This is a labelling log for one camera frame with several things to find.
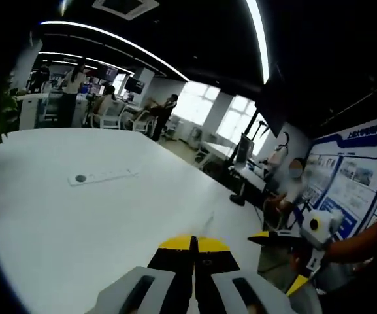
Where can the large dark hanging screen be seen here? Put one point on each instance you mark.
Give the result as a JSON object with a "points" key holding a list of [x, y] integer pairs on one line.
{"points": [[270, 104]]}

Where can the white table socket panel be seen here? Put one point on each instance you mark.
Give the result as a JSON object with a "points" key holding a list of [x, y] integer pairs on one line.
{"points": [[103, 176]]}

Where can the white office chair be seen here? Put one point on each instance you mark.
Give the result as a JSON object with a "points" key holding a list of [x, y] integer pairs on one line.
{"points": [[113, 117], [144, 122]]}

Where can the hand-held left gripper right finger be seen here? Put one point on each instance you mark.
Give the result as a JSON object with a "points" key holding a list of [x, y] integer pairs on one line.
{"points": [[221, 281]]}

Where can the monitor on stand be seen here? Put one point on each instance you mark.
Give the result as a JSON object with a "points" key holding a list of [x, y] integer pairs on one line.
{"points": [[244, 148]]}

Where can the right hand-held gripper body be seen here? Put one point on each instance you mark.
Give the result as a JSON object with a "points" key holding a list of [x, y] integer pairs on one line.
{"points": [[323, 225]]}

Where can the ceiling air conditioner vent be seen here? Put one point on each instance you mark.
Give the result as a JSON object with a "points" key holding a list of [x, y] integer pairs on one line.
{"points": [[126, 6]]}

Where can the curved ceiling light strip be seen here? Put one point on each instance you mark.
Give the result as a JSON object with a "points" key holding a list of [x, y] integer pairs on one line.
{"points": [[116, 41]]}

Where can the green potted plant white pot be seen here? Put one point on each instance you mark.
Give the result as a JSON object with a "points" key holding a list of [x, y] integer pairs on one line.
{"points": [[6, 111]]}

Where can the long ceiling light strip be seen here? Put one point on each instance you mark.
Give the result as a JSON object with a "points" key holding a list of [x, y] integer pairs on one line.
{"points": [[260, 39]]}

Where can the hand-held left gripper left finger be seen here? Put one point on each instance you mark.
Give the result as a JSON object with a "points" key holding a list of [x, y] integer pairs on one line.
{"points": [[162, 281]]}

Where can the blue white wall poster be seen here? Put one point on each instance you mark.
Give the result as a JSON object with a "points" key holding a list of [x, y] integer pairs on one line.
{"points": [[351, 186]]}

